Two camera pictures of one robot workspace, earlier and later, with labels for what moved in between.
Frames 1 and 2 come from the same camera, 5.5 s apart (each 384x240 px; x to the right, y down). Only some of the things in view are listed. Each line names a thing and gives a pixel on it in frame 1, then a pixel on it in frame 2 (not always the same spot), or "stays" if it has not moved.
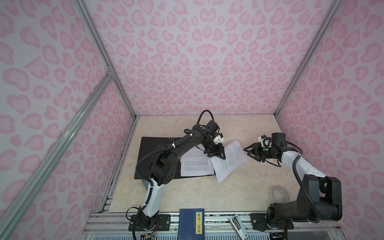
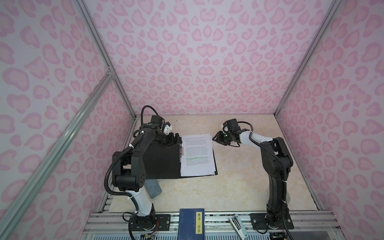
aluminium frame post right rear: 331,12 stays
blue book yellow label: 191,224 stays
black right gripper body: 266,153 -> 228,137
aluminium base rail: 217,226 stays
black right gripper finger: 255,149 -> 219,137
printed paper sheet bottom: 235,158 -> 197,155
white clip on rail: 238,224 stays
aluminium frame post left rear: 101,48 stays
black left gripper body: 213,149 -> 168,140
